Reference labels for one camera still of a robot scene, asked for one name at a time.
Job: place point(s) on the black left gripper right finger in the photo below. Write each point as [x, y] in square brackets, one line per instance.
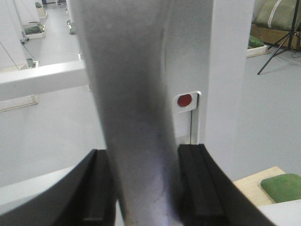
[209, 196]

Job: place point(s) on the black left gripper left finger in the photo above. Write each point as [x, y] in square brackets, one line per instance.
[84, 197]

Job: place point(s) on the white framed transparent sliding door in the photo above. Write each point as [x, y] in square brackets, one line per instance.
[181, 54]

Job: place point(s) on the white curved door handle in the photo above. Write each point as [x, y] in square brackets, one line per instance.
[123, 42]

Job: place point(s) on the light wooden base board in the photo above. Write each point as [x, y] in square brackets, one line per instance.
[250, 186]

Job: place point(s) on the white lock plate red dot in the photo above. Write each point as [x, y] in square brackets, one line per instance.
[186, 118]

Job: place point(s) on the green cushion far right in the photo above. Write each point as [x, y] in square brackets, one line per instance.
[254, 42]

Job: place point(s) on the black tripod stand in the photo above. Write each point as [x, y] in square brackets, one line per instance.
[284, 43]

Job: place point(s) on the green cushion on far tray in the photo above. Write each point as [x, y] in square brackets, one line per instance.
[32, 30]

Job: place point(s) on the olive green tarp bundle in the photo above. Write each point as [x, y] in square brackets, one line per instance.
[277, 14]

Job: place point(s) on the white wall panel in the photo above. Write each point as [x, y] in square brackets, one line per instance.
[231, 23]

